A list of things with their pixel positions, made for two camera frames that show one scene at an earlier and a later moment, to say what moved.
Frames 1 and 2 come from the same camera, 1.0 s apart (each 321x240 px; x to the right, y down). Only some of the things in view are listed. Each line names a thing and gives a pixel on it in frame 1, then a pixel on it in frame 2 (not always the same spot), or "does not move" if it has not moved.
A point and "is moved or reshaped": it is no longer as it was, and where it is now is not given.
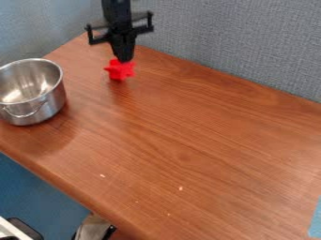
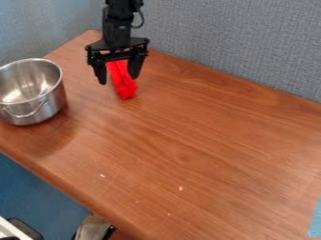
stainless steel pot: (32, 91) does not move
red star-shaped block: (120, 70) is moved or reshaped
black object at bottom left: (29, 230) does not move
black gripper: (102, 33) → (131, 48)
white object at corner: (10, 231) does not move
